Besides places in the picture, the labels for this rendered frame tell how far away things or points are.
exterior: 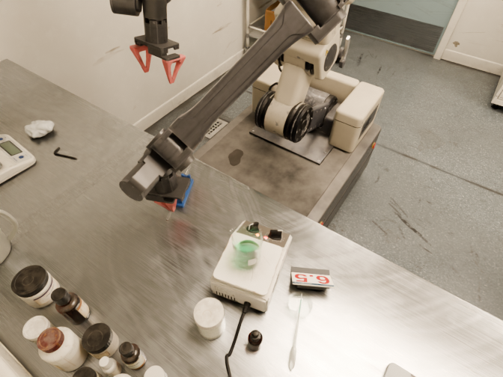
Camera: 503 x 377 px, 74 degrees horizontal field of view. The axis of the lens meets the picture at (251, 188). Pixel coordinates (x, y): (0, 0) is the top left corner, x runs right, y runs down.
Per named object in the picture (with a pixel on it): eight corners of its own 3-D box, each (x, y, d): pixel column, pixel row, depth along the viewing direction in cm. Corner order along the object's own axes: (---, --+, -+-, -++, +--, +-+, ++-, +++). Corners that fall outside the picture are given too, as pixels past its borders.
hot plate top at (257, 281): (233, 233, 77) (233, 230, 76) (283, 249, 74) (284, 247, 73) (211, 278, 69) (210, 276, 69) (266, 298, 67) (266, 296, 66)
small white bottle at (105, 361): (106, 378, 64) (94, 369, 59) (110, 363, 66) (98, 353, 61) (120, 378, 64) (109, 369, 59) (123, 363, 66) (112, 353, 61)
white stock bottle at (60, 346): (89, 335, 69) (68, 316, 61) (88, 366, 65) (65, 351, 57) (58, 343, 68) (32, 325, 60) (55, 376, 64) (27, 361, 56)
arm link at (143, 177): (197, 155, 69) (165, 125, 67) (165, 194, 62) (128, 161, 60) (174, 173, 78) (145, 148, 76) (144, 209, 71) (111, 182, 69)
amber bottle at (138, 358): (127, 354, 67) (114, 341, 60) (145, 348, 68) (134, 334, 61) (129, 373, 65) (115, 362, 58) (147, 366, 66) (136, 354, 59)
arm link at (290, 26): (343, 16, 61) (303, -36, 58) (351, 13, 55) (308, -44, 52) (186, 170, 73) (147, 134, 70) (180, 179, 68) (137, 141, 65)
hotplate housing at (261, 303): (243, 225, 88) (243, 206, 81) (291, 240, 85) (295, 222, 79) (206, 303, 74) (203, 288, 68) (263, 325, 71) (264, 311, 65)
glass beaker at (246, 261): (266, 253, 73) (269, 232, 66) (253, 277, 69) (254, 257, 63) (239, 240, 75) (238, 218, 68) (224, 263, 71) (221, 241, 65)
